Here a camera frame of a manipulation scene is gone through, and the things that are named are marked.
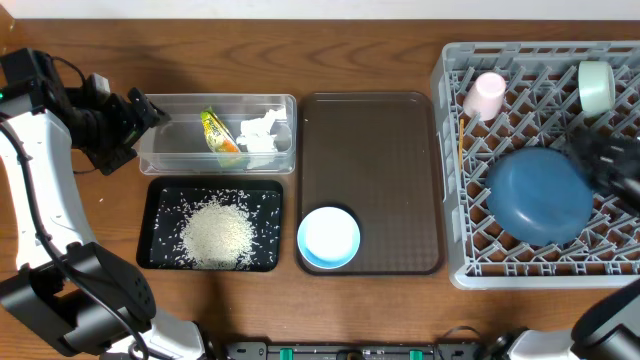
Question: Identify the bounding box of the dark blue plate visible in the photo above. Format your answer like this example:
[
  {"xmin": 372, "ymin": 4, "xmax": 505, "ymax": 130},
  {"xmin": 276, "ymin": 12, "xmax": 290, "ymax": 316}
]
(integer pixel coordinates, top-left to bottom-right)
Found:
[{"xmin": 485, "ymin": 147, "xmax": 593, "ymax": 246}]

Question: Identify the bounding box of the mint green bowl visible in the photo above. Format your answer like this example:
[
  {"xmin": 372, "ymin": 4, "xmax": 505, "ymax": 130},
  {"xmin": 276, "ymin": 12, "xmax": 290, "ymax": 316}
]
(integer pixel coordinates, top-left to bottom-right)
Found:
[{"xmin": 578, "ymin": 61, "xmax": 615, "ymax": 117}]

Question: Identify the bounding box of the yellow snack wrapper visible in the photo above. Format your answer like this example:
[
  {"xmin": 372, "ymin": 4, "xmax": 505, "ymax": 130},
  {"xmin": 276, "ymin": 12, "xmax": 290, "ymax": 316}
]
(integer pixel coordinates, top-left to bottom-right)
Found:
[{"xmin": 200, "ymin": 107, "xmax": 245, "ymax": 168}]

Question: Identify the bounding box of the pink cup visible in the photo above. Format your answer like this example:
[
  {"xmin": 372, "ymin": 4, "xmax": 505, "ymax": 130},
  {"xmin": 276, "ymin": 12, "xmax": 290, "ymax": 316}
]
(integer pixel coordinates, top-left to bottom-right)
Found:
[{"xmin": 463, "ymin": 72, "xmax": 507, "ymax": 121}]

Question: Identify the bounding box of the white napkin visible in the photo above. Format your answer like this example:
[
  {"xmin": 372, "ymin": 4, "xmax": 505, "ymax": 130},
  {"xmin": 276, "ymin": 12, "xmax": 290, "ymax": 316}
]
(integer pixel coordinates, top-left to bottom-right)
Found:
[{"xmin": 235, "ymin": 107, "xmax": 291, "ymax": 153}]

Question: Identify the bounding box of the pile of rice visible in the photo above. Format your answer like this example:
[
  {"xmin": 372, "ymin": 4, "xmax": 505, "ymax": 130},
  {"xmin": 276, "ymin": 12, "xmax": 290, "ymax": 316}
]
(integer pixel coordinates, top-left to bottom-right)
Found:
[{"xmin": 149, "ymin": 188, "xmax": 282, "ymax": 270}]

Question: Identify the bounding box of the wooden chopstick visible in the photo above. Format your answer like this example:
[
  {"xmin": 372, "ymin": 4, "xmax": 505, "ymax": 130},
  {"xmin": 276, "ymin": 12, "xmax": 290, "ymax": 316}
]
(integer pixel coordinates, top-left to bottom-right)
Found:
[{"xmin": 457, "ymin": 118, "xmax": 465, "ymax": 173}]

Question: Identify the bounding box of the light blue bowl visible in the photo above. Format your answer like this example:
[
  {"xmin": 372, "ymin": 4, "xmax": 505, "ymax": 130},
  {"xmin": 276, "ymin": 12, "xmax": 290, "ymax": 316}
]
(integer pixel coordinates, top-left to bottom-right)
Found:
[{"xmin": 296, "ymin": 206, "xmax": 361, "ymax": 270}]

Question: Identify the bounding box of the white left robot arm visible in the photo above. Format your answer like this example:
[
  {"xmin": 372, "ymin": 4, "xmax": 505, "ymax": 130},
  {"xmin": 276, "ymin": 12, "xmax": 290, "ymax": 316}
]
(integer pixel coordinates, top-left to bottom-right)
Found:
[{"xmin": 1, "ymin": 48, "xmax": 208, "ymax": 359}]

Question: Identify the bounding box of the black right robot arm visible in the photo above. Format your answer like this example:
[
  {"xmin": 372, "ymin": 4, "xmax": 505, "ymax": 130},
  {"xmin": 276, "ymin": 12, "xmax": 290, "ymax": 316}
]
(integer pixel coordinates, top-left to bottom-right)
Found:
[{"xmin": 483, "ymin": 131, "xmax": 639, "ymax": 360}]

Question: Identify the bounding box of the grey dishwasher rack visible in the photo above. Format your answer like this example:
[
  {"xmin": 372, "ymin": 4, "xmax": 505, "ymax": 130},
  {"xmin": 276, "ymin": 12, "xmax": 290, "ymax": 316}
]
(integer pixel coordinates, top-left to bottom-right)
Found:
[{"xmin": 431, "ymin": 41, "xmax": 639, "ymax": 290}]

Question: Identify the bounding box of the black tray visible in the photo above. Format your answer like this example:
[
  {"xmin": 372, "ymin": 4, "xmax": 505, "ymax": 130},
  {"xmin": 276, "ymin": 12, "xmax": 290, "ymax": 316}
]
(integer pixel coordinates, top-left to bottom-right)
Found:
[{"xmin": 135, "ymin": 175, "xmax": 285, "ymax": 273}]

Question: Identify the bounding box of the clear plastic bin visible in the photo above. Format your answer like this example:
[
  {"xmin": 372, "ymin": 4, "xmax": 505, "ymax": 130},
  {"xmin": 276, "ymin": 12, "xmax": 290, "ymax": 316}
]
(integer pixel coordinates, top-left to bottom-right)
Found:
[{"xmin": 137, "ymin": 93, "xmax": 297, "ymax": 175}]

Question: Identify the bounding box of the brown serving tray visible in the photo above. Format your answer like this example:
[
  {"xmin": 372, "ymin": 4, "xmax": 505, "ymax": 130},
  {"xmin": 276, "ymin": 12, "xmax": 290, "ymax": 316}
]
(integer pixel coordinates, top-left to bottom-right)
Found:
[{"xmin": 296, "ymin": 92, "xmax": 444, "ymax": 276}]

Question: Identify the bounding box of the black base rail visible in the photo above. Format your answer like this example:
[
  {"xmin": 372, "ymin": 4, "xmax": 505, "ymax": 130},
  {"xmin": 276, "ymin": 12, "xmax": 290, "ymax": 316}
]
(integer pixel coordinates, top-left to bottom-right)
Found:
[{"xmin": 213, "ymin": 341, "xmax": 499, "ymax": 360}]

